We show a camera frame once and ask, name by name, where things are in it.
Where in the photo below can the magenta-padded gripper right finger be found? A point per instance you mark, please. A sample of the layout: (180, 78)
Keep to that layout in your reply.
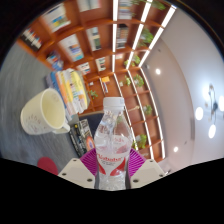
(146, 171)

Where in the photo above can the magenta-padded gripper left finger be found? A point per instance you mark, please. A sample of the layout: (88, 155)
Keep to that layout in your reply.
(76, 171)

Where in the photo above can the clear plastic water bottle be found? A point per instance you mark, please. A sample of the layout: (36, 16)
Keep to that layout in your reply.
(112, 146)

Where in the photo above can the flat round red coaster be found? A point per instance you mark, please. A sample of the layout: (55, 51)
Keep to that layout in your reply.
(46, 165)

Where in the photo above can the stack of dark books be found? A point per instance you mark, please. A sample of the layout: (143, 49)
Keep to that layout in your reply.
(81, 136)

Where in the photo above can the recessed ceiling spotlight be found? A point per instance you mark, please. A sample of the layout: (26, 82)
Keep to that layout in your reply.
(175, 149)
(157, 71)

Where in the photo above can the dark upholstered chair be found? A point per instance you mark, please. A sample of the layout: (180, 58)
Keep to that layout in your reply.
(93, 121)

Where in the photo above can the stack of colourful books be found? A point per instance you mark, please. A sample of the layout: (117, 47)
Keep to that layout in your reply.
(71, 90)

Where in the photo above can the branched ceiling lamp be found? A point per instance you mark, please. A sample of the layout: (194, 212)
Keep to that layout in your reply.
(211, 110)

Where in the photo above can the wooden shelf unit with books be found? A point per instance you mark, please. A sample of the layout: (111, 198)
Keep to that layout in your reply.
(103, 40)

